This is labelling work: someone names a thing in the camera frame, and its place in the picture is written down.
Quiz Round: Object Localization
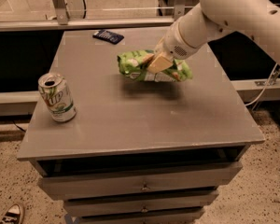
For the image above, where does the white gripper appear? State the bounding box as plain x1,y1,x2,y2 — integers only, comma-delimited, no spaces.
147,19,198,74

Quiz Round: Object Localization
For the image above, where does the green rice chip bag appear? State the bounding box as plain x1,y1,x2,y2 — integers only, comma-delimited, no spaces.
118,49,192,82

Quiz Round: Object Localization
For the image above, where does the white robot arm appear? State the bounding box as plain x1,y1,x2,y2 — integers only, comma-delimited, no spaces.
147,0,280,74

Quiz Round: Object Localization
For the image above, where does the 7up soda can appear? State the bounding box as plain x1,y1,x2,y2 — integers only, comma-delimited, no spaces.
38,73,77,122

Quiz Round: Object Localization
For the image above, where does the dark blue snack packet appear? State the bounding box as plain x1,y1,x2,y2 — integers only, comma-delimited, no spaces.
92,29,124,45

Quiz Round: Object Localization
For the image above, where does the grey drawer cabinet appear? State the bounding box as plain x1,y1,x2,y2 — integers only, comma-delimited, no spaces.
16,25,266,224

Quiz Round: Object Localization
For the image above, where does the middle grey drawer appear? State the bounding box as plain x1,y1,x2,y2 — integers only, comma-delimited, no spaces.
64,189,218,217

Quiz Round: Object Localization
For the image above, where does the grey drawer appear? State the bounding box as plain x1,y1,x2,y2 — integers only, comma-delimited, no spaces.
79,208,204,224
39,161,242,200
64,189,218,217

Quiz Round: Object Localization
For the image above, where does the bottom grey drawer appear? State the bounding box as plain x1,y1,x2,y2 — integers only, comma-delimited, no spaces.
79,208,204,224

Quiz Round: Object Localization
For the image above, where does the top grey drawer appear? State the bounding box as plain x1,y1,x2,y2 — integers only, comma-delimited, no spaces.
39,161,242,200

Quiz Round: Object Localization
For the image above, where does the black and white sneaker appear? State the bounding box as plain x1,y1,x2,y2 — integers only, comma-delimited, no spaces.
0,203,24,224

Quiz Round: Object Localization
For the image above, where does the white cable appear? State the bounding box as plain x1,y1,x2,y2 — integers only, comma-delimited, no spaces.
244,63,280,107

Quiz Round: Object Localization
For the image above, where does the metal railing frame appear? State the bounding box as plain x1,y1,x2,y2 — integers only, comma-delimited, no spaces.
0,0,199,32

